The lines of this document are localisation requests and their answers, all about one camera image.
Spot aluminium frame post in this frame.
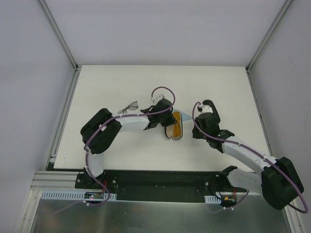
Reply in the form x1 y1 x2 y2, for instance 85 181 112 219
245 0 294 72
37 0 80 71

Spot right white cable duct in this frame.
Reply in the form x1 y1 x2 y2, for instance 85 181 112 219
204 196 222 204

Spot aluminium front rail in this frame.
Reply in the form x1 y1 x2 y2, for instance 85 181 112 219
31 170 294 195

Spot purple cable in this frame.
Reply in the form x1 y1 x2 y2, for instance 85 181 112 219
83 86 177 170
192 101 309 215

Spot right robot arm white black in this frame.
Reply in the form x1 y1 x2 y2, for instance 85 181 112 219
192 106 308 213

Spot right aluminium frame post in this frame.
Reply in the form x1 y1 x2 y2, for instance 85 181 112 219
245 0 294 72

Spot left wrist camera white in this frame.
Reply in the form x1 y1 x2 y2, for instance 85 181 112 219
151 94 165 105

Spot orange safety glasses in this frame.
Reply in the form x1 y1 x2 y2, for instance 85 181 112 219
172 112 182 140

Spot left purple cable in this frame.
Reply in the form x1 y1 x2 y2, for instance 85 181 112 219
83 86 177 170

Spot black glasses case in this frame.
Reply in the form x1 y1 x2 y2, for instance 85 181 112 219
164 111 183 140
203 100 221 124

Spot left aluminium frame post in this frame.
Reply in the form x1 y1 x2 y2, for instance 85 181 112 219
37 0 80 71

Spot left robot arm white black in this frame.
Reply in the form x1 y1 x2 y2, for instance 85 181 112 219
80 98 176 189

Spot metal frame clear glasses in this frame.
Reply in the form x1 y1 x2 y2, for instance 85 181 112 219
118 101 138 115

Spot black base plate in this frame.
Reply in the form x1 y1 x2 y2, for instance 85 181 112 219
73 170 246 203

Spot light blue cloth right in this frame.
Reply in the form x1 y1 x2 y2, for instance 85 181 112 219
173 108 192 122

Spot left white cable duct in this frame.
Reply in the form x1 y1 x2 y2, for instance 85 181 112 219
41 190 117 202

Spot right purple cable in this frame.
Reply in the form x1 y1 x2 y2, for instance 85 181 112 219
192 101 309 215

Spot white cable duct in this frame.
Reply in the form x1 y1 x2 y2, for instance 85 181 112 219
41 190 117 202
204 196 222 204

